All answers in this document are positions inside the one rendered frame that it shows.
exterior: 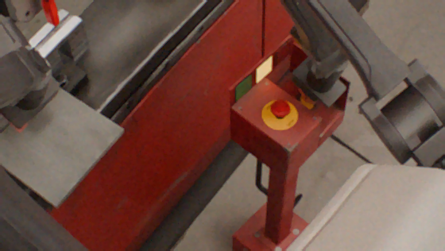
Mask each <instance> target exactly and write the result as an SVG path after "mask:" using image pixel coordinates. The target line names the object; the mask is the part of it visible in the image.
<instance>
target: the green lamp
mask: <svg viewBox="0 0 445 251"><path fill-rule="evenodd" d="M251 78H252V76H249V77H248V78H247V79H246V80H245V81H244V82H243V83H241V84H240V85H239V86H238V87H237V88H236V99H237V101H238V100H239V99H240V98H241V97H242V96H243V95H244V94H245V93H246V92H247V91H249V90H250V89H251Z"/></svg>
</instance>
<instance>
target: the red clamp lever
mask: <svg viewBox="0 0 445 251"><path fill-rule="evenodd" d="M42 4H43V7H42V8H43V10H44V13H45V17H46V20H47V21H48V23H49V24H51V25H53V26H58V25H59V23H60V19H59V14H58V11H57V8H56V3H55V1H54V0H42Z"/></svg>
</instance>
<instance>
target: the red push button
mask: <svg viewBox="0 0 445 251"><path fill-rule="evenodd" d="M271 111H272V114H273V115H274V116H275V117H276V118H277V119H284V118H285V117H286V116H287V115H289V113H290V111H291V107H290V105H289V103H288V102H287V101H285V100H282V99H278V100H276V101H274V102H273V104H272V105H271Z"/></svg>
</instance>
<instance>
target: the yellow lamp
mask: <svg viewBox="0 0 445 251"><path fill-rule="evenodd" d="M271 63H272V57H270V58H269V59H268V60H267V61H266V62H265V63H263V64H262V65H261V66H260V67H259V68H258V69H257V83H258V82H259V81H260V80H261V79H262V78H263V77H264V76H265V75H267V74H268V73H269V72H270V71H271Z"/></svg>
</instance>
